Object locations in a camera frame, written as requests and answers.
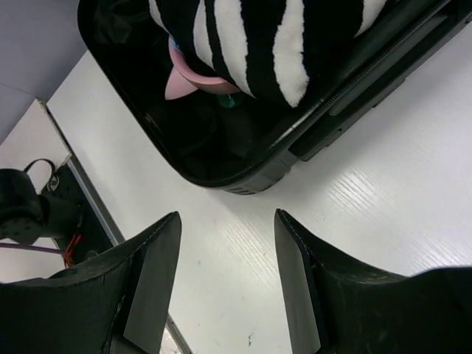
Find zebra striped plush pouch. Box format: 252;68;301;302
148;0;394;108

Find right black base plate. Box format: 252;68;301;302
40;156;124;268

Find black hard-shell suitcase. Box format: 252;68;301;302
77;1;471;195

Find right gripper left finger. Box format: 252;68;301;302
1;212;181;353

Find pink cat-ear headphones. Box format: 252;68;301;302
164;37;244;109

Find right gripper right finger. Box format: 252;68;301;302
274;209;471;353

